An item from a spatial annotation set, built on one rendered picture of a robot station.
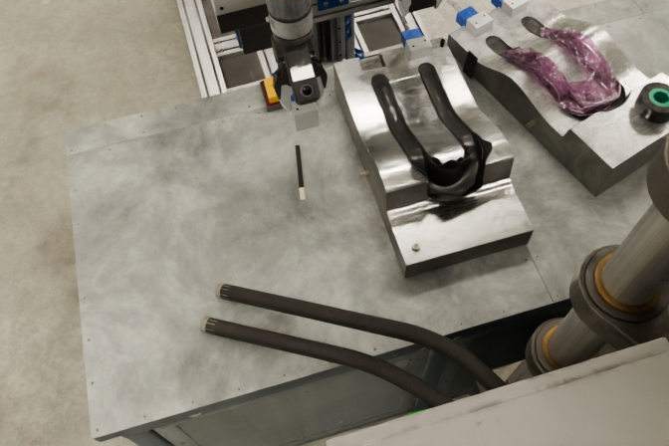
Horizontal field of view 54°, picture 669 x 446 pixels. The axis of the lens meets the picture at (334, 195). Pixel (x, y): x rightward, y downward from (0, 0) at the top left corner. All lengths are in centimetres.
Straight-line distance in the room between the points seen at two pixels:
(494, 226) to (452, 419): 80
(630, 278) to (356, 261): 68
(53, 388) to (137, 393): 99
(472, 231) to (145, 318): 65
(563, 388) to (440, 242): 75
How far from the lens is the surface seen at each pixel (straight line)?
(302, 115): 132
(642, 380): 59
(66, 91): 285
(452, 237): 128
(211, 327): 126
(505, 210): 133
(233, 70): 243
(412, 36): 152
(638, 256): 72
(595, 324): 82
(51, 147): 270
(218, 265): 134
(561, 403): 56
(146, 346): 132
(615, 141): 142
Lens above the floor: 200
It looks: 59 degrees down
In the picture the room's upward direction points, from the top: 4 degrees counter-clockwise
